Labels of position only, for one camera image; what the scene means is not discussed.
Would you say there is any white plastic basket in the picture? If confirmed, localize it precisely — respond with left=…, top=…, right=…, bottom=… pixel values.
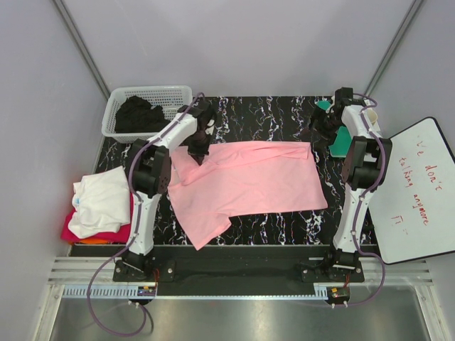
left=101, top=85, right=193, bottom=144

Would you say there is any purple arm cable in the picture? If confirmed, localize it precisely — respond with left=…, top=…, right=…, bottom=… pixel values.
left=328, top=92, right=389, bottom=308
left=85, top=92, right=206, bottom=336

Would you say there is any magenta folded t shirt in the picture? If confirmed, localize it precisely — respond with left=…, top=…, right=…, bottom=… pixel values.
left=60, top=193, right=133, bottom=243

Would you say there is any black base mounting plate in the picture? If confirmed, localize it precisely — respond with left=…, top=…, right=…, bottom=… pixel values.
left=113, top=245, right=365, bottom=283

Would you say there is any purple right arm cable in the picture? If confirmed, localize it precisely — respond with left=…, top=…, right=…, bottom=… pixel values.
left=328, top=92, right=389, bottom=308

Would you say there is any white slotted cable duct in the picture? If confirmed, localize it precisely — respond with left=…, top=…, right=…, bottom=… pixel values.
left=63, top=283, right=330, bottom=300

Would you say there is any green cutting mat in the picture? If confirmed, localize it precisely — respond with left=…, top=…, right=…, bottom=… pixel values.
left=315, top=99, right=381, bottom=158

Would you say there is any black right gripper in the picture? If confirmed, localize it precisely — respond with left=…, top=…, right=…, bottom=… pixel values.
left=300, top=106, right=343, bottom=147

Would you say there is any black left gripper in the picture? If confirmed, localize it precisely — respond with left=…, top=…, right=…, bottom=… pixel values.
left=187, top=131, right=213, bottom=166

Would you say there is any white whiteboard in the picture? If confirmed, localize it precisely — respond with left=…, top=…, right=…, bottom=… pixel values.
left=369, top=117, right=454, bottom=264

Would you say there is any orange folded t shirt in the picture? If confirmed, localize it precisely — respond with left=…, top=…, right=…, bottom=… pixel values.
left=74, top=237, right=109, bottom=245

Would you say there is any white folded t shirt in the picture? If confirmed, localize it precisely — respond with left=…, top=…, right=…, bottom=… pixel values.
left=68, top=166, right=131, bottom=239

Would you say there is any pink t shirt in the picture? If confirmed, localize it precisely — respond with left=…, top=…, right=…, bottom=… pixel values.
left=168, top=141, right=328, bottom=250

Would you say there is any yellow mug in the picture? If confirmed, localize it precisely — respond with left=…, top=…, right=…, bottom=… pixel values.
left=366, top=108, right=378, bottom=126

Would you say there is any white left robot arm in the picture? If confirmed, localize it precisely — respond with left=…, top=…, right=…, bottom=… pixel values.
left=114, top=99, right=218, bottom=281

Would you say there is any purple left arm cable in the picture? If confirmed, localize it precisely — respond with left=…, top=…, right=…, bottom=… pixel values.
left=85, top=92, right=206, bottom=336

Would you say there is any black t shirt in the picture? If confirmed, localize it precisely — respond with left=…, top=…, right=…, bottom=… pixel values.
left=114, top=96, right=171, bottom=134

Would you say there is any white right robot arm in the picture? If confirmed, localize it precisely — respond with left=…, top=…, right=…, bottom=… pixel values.
left=301, top=87, right=392, bottom=283

